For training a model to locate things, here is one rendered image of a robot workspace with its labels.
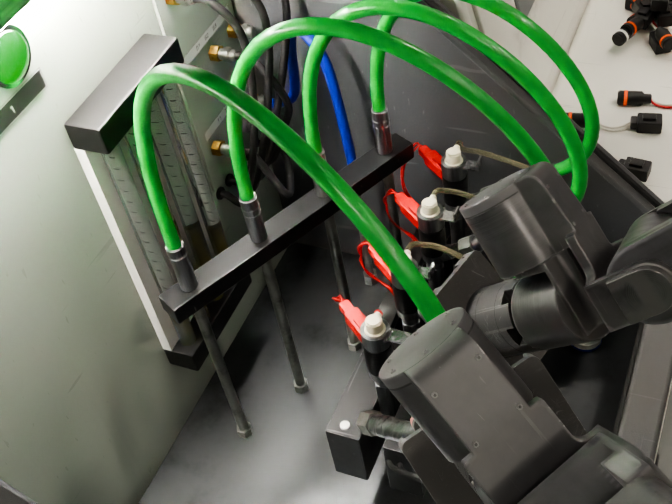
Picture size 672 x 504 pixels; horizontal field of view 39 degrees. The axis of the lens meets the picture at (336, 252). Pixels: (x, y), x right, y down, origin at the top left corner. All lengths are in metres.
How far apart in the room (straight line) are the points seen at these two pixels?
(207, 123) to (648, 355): 0.54
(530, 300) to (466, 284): 0.08
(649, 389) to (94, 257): 0.57
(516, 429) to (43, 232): 0.53
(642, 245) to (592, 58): 0.77
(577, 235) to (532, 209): 0.03
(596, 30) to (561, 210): 0.80
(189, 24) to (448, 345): 0.64
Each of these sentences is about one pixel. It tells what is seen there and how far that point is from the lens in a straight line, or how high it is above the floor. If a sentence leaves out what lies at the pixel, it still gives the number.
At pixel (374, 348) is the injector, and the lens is 0.87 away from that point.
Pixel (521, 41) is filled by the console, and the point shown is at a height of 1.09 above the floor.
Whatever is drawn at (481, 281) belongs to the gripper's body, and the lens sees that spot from 0.75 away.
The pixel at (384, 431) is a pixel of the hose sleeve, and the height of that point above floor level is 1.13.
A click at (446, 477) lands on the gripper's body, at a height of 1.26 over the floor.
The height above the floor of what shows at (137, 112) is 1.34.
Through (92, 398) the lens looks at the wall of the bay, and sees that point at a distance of 1.00.
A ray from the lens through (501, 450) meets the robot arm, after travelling 0.46.
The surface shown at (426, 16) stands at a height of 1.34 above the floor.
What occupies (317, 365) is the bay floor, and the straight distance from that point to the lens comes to 1.20.
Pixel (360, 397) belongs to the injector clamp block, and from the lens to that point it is 0.98.
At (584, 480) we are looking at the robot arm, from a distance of 0.43.
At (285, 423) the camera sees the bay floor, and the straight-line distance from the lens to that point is 1.15.
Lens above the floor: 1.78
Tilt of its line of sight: 46 degrees down
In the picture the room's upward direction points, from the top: 11 degrees counter-clockwise
